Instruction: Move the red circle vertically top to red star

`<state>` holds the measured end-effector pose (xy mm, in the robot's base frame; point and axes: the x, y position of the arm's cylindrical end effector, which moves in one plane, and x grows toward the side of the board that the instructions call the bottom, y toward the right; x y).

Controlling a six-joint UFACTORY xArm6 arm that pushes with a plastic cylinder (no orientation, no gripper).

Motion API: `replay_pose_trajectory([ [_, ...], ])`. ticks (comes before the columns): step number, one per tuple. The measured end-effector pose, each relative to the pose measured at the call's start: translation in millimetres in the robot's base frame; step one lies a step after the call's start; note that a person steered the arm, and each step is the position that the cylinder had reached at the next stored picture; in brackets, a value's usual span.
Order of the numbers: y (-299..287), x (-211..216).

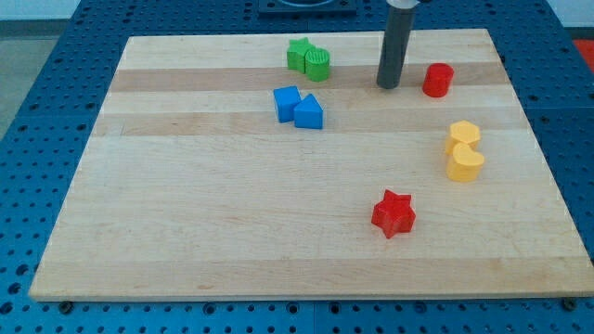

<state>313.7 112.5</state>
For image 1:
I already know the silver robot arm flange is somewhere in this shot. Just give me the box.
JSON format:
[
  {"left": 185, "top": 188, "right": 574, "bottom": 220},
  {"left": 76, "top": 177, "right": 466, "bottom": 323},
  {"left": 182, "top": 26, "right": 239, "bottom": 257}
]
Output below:
[{"left": 386, "top": 0, "right": 420, "bottom": 10}]

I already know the red star block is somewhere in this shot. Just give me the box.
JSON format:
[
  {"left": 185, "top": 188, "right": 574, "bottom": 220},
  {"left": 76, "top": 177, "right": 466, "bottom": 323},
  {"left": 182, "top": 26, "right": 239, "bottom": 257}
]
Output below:
[{"left": 371, "top": 189, "right": 416, "bottom": 239}]

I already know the green star block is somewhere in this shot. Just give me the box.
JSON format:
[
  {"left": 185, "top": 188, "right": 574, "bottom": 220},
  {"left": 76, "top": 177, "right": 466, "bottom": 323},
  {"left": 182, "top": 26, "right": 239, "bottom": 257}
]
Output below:
[{"left": 286, "top": 37, "right": 315, "bottom": 73}]

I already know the light wooden board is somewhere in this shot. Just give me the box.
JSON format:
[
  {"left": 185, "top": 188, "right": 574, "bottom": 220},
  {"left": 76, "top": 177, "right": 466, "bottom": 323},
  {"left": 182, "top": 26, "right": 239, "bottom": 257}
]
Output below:
[{"left": 29, "top": 29, "right": 593, "bottom": 302}]

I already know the blue triangular prism block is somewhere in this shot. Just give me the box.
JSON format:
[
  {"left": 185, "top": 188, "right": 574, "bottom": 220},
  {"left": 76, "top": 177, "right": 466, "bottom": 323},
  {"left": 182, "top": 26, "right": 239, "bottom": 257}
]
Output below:
[{"left": 293, "top": 94, "right": 324, "bottom": 129}]

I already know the blue cube block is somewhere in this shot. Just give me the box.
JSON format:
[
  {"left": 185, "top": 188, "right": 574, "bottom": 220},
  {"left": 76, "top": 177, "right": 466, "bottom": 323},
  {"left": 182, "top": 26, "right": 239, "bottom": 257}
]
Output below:
[{"left": 273, "top": 85, "right": 302, "bottom": 122}]

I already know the green cylinder block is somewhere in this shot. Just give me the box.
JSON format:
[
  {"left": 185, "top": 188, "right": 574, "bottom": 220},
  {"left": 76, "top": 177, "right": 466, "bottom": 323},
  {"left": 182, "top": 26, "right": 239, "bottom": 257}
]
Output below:
[{"left": 304, "top": 48, "right": 330, "bottom": 82}]

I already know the yellow heart block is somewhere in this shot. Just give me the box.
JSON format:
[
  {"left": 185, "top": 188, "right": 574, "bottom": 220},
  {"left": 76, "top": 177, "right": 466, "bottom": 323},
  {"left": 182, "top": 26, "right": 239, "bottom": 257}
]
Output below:
[{"left": 445, "top": 143, "right": 485, "bottom": 182}]

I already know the red cylinder block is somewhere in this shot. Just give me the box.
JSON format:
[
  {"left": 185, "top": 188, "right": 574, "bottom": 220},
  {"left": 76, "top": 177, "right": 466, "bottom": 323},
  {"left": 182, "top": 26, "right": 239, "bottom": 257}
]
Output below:
[{"left": 422, "top": 63, "right": 455, "bottom": 97}]

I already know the yellow hexagon block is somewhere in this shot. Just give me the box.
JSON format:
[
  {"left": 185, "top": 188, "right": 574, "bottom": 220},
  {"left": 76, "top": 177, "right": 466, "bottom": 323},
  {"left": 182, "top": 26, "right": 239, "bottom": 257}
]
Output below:
[{"left": 445, "top": 120, "right": 481, "bottom": 155}]

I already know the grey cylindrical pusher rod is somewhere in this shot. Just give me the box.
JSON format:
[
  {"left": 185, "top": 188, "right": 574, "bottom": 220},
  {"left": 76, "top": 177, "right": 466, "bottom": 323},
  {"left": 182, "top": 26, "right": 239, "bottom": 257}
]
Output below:
[{"left": 376, "top": 6, "right": 417, "bottom": 89}]

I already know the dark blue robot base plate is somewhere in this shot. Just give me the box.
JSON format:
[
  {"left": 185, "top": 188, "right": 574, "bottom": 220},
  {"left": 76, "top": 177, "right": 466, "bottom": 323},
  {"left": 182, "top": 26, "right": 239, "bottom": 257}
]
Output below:
[{"left": 256, "top": 0, "right": 357, "bottom": 18}]

